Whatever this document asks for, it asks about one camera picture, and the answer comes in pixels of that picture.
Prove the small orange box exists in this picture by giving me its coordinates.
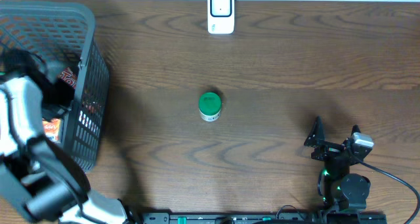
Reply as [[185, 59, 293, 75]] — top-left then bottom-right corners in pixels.
[[43, 118, 63, 143]]

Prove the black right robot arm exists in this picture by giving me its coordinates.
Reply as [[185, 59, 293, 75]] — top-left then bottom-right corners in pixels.
[[304, 116, 374, 212]]

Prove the green lid jar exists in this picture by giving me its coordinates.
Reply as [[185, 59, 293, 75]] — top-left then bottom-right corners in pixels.
[[199, 92, 222, 122]]

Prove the grey plastic shopping basket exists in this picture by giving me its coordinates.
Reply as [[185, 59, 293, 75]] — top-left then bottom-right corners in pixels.
[[1, 1, 110, 171]]

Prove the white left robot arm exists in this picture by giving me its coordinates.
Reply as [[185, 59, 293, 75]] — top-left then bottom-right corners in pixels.
[[1, 49, 142, 223]]

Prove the red snack bag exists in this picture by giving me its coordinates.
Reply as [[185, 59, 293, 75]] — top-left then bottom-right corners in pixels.
[[59, 68, 77, 89]]

